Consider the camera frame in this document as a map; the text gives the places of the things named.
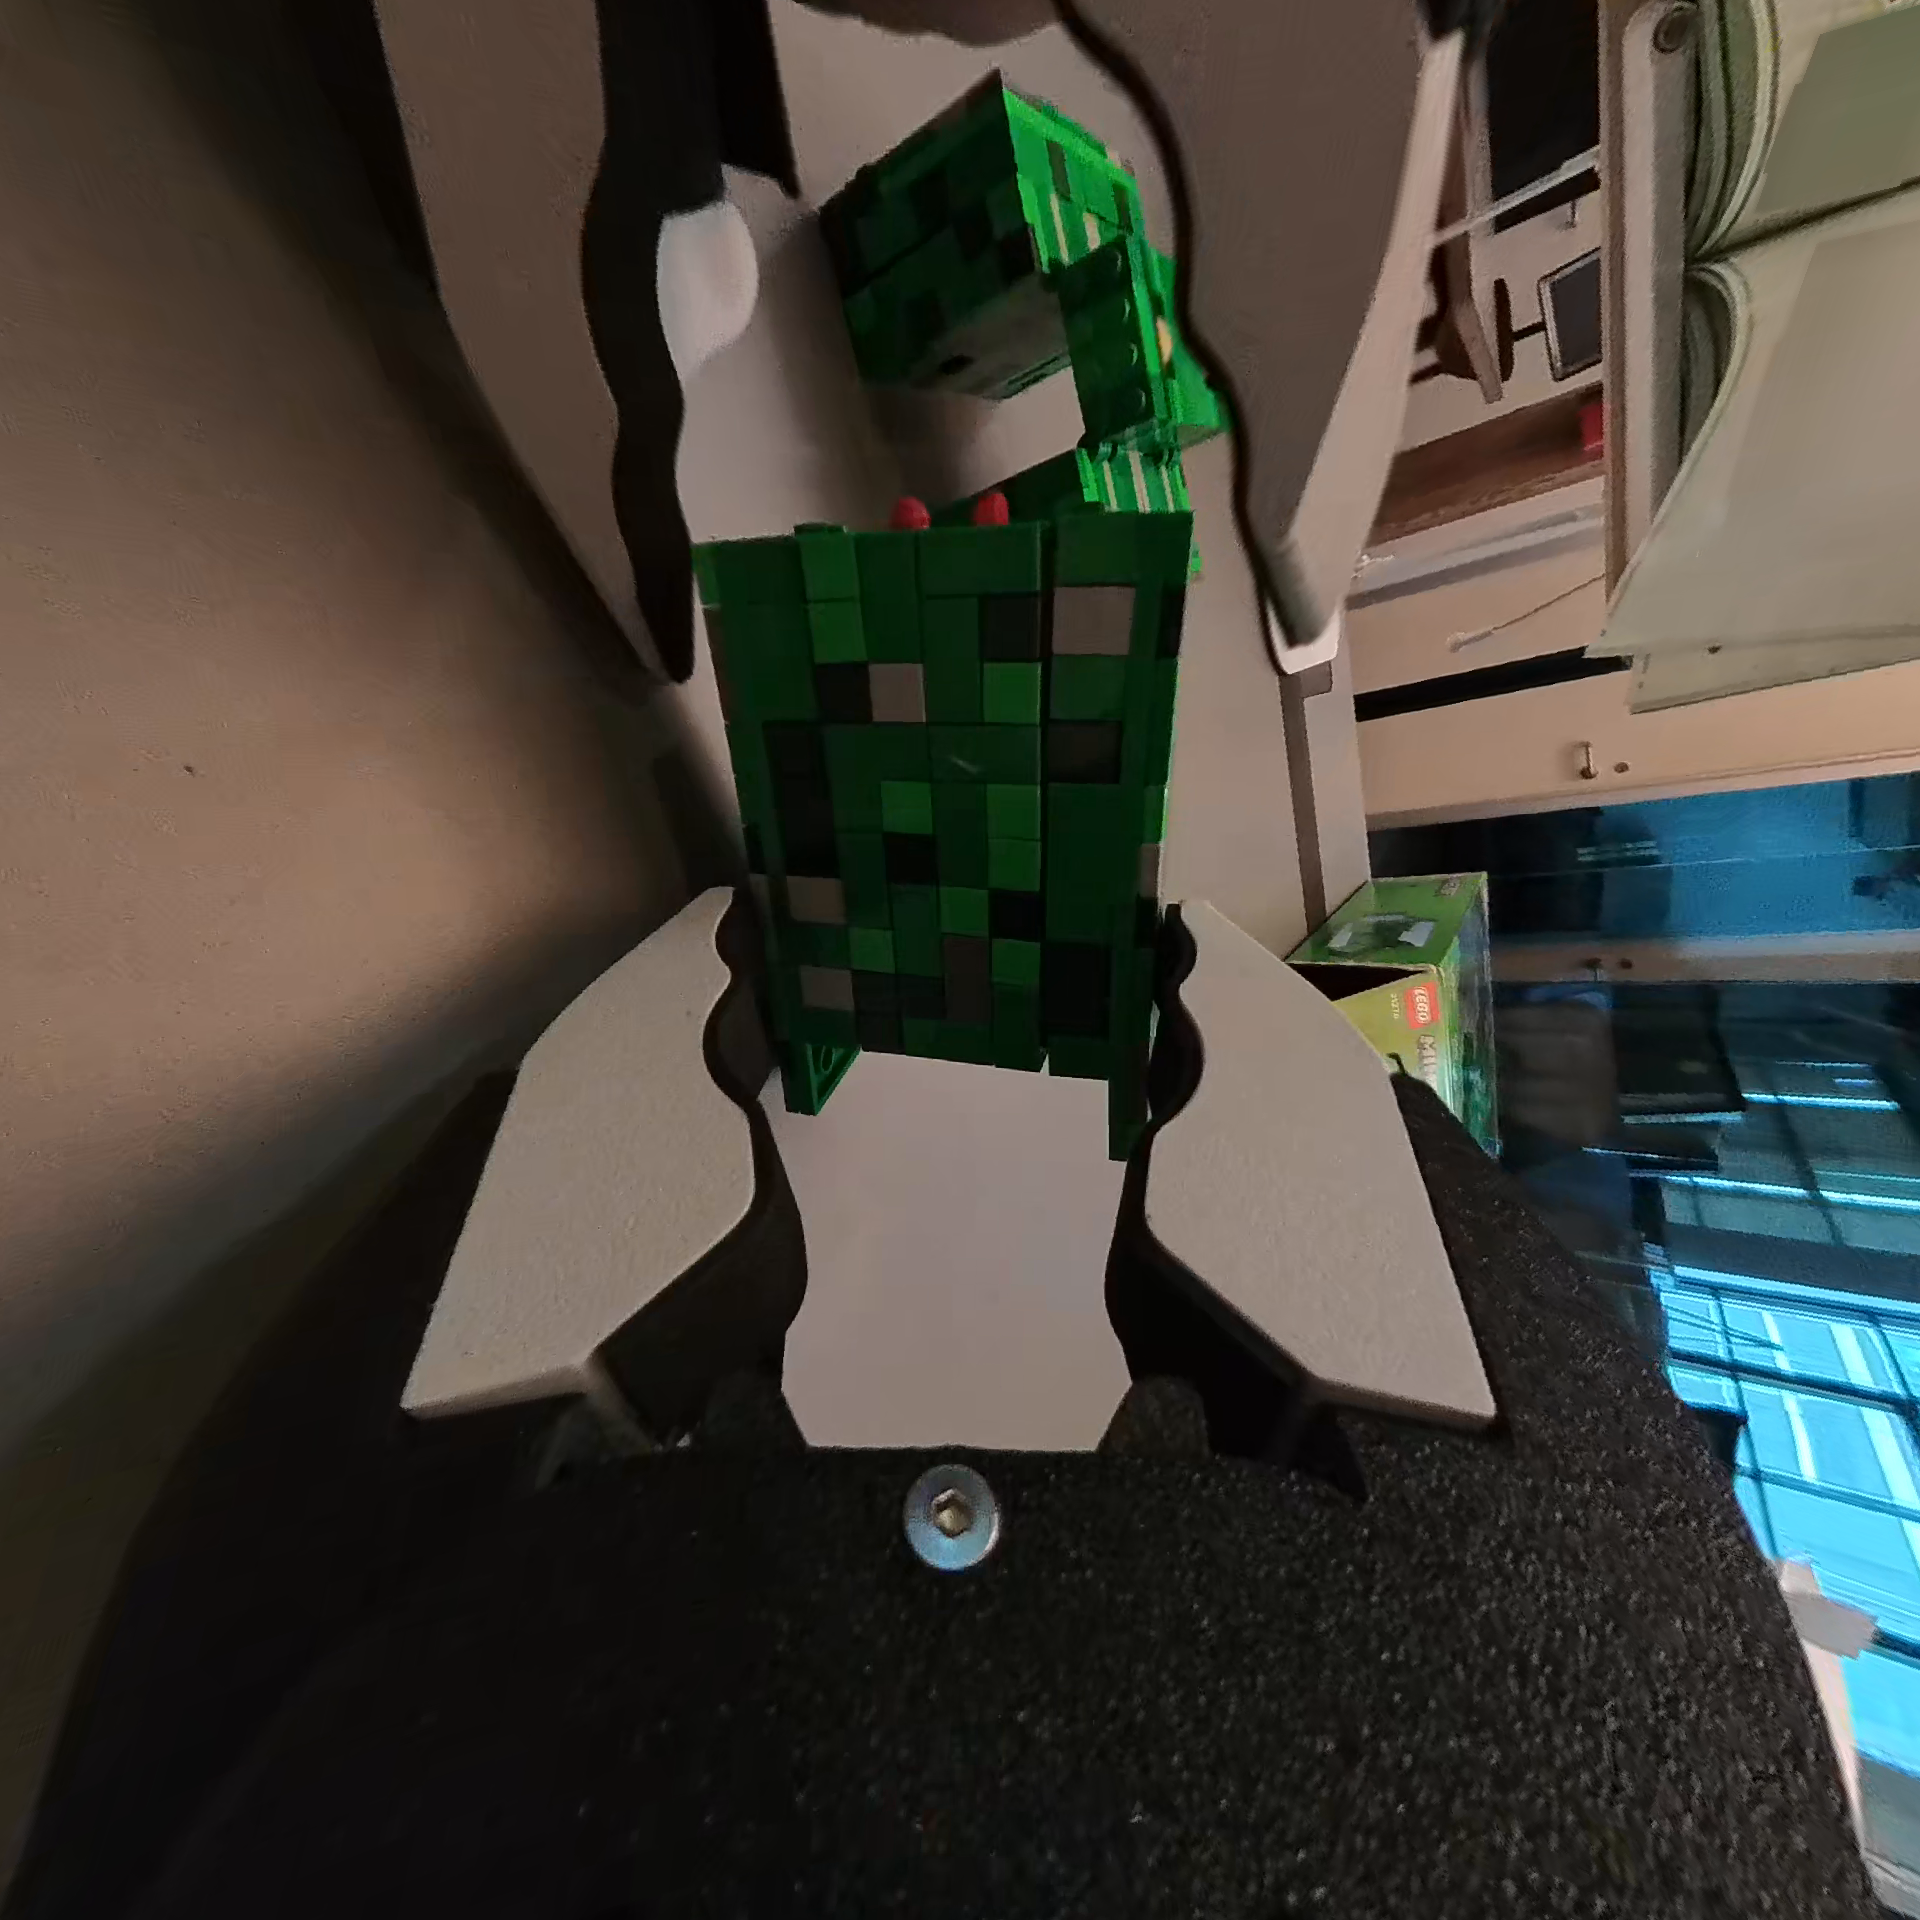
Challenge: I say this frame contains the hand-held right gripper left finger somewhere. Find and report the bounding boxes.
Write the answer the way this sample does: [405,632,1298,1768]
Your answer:
[399,884,815,1454]

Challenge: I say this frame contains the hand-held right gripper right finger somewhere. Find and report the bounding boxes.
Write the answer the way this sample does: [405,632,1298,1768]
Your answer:
[1106,896,1502,1488]

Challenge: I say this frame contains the green lego body block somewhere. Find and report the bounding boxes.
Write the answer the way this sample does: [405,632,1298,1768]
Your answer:
[693,492,1201,1164]

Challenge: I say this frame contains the wooden post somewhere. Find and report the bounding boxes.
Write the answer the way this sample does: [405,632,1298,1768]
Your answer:
[1370,386,1607,544]

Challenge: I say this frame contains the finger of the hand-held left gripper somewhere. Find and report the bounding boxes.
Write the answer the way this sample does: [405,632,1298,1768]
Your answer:
[371,0,799,687]
[1047,0,1466,680]

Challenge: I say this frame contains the lego instruction booklet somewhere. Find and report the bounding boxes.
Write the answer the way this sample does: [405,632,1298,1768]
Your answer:
[1586,0,1920,712]

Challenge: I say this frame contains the green lego box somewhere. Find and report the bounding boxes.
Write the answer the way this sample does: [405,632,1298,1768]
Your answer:
[1286,872,1502,1161]

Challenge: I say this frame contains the green lego legs assembly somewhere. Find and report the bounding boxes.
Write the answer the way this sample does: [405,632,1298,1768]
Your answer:
[815,65,1233,590]

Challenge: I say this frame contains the wall tablet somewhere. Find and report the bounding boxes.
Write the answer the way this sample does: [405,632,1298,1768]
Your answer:
[1535,252,1609,382]

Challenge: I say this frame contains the large window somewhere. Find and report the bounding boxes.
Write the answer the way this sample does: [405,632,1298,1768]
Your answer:
[1641,1153,1920,1801]

